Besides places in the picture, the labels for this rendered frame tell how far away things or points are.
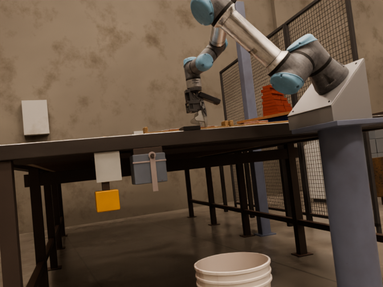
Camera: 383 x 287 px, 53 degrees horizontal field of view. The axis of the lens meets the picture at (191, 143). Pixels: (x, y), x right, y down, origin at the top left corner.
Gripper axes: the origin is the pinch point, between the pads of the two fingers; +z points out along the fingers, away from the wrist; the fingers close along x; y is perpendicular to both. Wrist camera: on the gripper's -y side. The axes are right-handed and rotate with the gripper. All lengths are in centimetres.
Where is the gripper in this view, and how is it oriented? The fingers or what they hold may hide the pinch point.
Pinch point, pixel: (204, 127)
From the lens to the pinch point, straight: 192.2
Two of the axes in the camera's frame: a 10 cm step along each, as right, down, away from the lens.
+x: 2.3, -0.7, -9.7
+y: -9.6, 1.3, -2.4
